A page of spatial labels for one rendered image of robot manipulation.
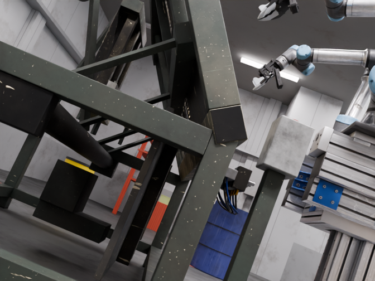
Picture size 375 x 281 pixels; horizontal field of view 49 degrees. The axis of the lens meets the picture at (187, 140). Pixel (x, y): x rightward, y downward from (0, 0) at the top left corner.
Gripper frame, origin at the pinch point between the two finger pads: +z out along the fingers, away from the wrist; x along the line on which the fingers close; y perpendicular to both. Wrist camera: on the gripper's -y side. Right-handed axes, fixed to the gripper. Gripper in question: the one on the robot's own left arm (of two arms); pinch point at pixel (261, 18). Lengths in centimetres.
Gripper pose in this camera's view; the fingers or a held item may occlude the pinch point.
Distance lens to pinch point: 179.0
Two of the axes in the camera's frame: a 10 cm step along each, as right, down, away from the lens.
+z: -8.1, 5.8, -0.7
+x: -3.9, -6.3, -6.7
